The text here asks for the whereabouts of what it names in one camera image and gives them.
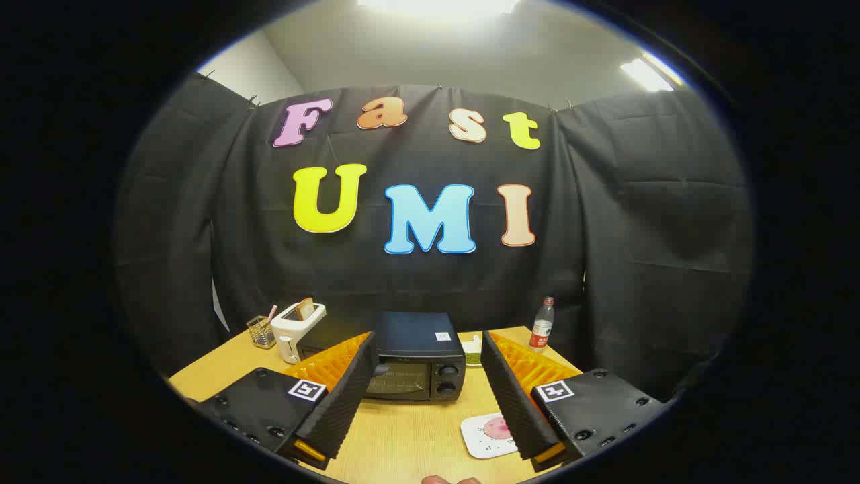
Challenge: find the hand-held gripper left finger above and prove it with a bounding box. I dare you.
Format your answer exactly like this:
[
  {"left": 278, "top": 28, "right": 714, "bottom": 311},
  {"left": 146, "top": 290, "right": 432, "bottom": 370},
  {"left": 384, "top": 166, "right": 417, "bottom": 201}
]
[{"left": 195, "top": 331, "right": 380, "bottom": 471}]

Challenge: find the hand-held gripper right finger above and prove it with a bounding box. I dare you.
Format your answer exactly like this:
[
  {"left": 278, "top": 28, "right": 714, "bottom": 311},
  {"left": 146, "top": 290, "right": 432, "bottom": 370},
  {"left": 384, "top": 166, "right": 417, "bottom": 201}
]
[{"left": 480, "top": 329, "right": 666, "bottom": 473}]

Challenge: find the pink round food slice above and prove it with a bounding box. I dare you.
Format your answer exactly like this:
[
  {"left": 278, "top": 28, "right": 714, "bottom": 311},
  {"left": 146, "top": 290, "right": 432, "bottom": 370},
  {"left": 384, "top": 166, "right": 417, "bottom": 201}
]
[{"left": 482, "top": 415, "right": 515, "bottom": 441}]

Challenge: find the white square plate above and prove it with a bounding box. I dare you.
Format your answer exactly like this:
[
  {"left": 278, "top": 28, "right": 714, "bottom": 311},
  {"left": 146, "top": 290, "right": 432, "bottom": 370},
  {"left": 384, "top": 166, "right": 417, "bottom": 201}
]
[{"left": 460, "top": 411, "right": 521, "bottom": 460}]

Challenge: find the black toaster oven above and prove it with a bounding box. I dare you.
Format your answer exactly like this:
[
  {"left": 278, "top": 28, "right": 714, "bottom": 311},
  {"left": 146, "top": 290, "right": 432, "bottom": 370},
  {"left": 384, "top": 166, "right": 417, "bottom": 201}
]
[{"left": 296, "top": 311, "right": 468, "bottom": 403}]

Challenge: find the white pop-up toaster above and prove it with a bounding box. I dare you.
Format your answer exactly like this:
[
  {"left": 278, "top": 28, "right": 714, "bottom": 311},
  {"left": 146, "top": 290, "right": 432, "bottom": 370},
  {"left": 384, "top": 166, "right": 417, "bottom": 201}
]
[{"left": 271, "top": 301, "right": 327, "bottom": 365}]

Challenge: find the white divided bean dish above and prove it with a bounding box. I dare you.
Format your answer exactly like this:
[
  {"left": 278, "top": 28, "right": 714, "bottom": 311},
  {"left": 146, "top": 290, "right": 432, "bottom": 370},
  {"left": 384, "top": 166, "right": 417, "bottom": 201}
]
[{"left": 460, "top": 334, "right": 486, "bottom": 367}]

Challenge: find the plastic water bottle red label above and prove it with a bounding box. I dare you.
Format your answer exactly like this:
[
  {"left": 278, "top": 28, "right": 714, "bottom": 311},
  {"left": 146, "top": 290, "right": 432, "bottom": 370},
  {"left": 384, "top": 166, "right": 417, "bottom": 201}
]
[{"left": 529, "top": 296, "right": 556, "bottom": 354}]

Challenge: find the narrow ceiling light panel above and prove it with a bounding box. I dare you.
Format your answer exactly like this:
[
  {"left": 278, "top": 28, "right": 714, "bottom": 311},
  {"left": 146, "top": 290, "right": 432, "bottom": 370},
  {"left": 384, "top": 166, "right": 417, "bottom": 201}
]
[{"left": 619, "top": 54, "right": 683, "bottom": 93}]

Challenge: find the wide ceiling light panel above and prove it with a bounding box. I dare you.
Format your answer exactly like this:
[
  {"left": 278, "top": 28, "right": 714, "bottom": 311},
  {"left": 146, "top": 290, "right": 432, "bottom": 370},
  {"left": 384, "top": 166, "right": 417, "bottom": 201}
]
[{"left": 356, "top": 0, "right": 521, "bottom": 19}]

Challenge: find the wire mesh holder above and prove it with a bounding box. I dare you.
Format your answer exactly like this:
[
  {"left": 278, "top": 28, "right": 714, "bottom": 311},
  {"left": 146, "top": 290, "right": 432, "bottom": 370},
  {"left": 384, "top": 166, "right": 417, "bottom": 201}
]
[{"left": 246, "top": 315, "right": 277, "bottom": 349}]

